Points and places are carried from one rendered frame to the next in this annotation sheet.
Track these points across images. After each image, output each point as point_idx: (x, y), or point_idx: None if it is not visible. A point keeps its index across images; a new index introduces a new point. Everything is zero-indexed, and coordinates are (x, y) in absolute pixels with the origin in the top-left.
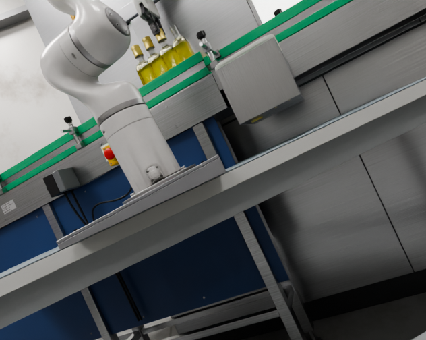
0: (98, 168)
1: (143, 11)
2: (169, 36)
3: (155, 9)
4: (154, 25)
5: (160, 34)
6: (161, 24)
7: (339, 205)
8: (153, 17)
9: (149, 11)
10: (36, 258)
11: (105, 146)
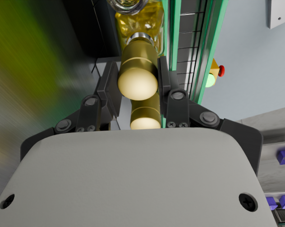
0: None
1: (260, 137)
2: None
3: (84, 182)
4: (178, 82)
5: (155, 61)
6: (83, 101)
7: None
8: (172, 111)
9: (222, 132)
10: (270, 60)
11: (215, 81)
